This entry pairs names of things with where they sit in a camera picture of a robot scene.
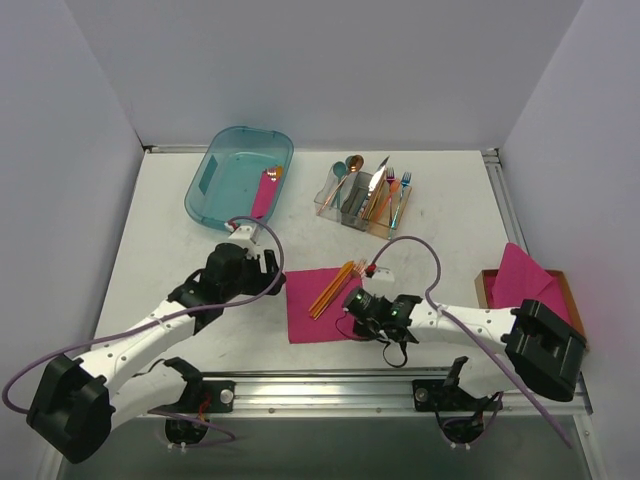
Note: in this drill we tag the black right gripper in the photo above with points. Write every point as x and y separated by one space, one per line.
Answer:
365 330

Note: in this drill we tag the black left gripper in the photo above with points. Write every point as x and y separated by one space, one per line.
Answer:
270 270

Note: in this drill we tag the pink paper napkin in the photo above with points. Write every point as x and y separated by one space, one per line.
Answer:
302 289

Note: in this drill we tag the orange chopstick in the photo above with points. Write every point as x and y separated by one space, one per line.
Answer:
323 299
332 296

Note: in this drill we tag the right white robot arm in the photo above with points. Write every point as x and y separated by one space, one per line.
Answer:
530 344

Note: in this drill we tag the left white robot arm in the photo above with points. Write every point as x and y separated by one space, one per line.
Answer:
118 358

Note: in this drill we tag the rolled pink napkin bundle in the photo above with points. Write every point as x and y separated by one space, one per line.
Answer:
266 192

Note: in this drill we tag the pink napkin stack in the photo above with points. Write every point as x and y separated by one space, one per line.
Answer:
519 278

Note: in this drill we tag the brown napkin tray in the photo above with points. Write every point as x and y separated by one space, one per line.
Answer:
485 281

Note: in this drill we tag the teal plastic bin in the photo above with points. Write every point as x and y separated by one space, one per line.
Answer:
227 179

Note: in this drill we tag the clear acrylic utensil organizer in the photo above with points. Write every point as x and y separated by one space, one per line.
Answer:
352 197

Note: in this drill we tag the orange fork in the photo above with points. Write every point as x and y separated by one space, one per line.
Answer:
381 210

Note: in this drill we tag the teal spoon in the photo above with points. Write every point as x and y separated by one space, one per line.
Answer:
340 170

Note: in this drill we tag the purple fork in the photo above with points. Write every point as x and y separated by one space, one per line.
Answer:
390 179

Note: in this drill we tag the blue iridescent fork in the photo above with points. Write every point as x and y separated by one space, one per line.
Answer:
405 182

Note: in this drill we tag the copper spoon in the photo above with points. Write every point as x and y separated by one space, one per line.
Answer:
354 164

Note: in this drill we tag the silver knife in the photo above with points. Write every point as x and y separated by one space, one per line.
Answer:
373 187

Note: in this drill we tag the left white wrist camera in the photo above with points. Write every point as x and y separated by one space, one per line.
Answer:
244 236

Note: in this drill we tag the aluminium frame rail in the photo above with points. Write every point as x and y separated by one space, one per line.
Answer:
258 395

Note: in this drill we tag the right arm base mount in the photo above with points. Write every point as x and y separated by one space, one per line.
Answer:
431 395

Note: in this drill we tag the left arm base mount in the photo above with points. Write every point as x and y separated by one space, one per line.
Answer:
208 396

